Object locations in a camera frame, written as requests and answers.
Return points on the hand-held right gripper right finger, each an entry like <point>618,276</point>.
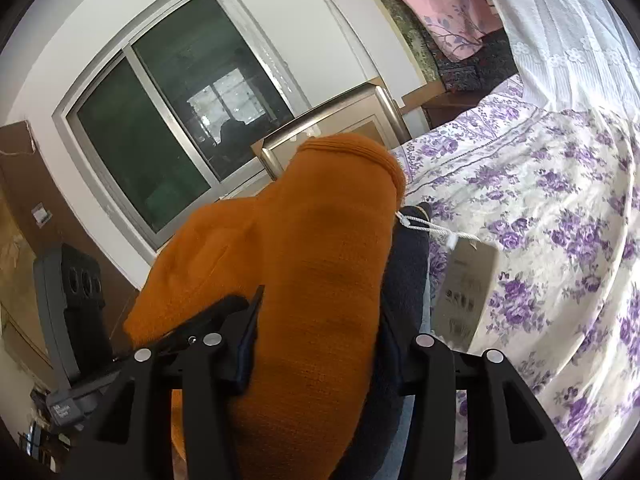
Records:
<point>435,375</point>

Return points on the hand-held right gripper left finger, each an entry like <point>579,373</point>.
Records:
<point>247,350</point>

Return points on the orange rabbit knit sweater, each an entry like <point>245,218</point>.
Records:
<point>320,285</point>

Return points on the dark navy garment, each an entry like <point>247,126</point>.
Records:
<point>405,270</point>

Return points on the paper garment tag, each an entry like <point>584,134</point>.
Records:
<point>465,290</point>

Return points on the purple floral bed sheet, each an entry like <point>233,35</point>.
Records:
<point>550,210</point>

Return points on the sliding glass window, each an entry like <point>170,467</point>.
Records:
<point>150,150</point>

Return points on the beige bed headboard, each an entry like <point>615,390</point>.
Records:
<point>350,110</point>

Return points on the brown wooden nightstand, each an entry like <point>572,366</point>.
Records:
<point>450,110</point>

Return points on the dark patterned cloth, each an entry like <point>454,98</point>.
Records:
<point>485,67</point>

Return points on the green patterned mat edge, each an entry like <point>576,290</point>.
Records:
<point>405,30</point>

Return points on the pink floral quilt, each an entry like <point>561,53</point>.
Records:
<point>450,5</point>

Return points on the white lace cover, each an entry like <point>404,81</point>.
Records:
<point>575,20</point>

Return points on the wall switch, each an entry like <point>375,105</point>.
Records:
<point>41,213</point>

